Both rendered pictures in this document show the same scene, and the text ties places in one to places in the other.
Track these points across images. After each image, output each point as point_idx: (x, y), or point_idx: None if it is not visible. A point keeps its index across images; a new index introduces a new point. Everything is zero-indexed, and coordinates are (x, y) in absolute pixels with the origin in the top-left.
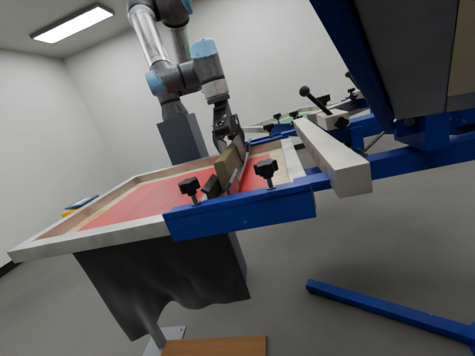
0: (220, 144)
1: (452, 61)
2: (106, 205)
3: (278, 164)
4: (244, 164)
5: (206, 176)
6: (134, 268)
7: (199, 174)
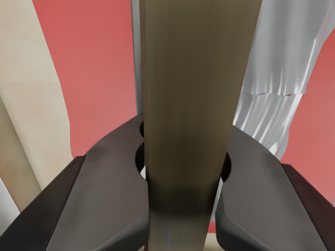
0: (286, 215)
1: None
2: None
3: (30, 106)
4: (136, 87)
5: (314, 171)
6: None
7: (333, 204)
